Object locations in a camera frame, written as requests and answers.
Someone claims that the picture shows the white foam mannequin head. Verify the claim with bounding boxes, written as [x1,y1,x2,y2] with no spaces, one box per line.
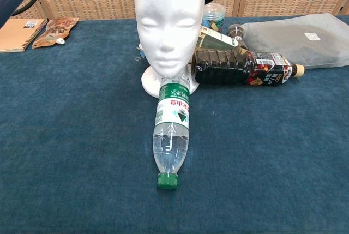
[134,0,206,99]

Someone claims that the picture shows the blue tablecloth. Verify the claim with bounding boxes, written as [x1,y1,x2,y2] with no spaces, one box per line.
[0,15,349,234]

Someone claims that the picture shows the dark tea bottle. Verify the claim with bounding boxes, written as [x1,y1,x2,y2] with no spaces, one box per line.
[191,48,305,87]

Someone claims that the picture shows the clear tub of coloured clips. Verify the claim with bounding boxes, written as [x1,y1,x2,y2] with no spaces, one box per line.
[201,2,226,32]

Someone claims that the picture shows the olive tea bottle white label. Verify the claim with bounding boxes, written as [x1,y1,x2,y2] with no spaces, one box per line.
[196,26,248,55]

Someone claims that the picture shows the kraft spiral notebook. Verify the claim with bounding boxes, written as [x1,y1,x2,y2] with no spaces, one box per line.
[0,18,49,53]

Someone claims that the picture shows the translucent plastic bag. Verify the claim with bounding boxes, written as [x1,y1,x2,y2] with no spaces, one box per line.
[241,13,349,70]

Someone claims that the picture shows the clear water bottle green cap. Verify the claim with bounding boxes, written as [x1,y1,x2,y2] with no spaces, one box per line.
[152,75,191,190]

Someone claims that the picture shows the orange spouted snack pouch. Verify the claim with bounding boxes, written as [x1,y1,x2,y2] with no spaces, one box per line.
[31,17,80,49]

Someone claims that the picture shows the small binder clip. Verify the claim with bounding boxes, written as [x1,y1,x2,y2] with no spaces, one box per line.
[135,43,145,62]

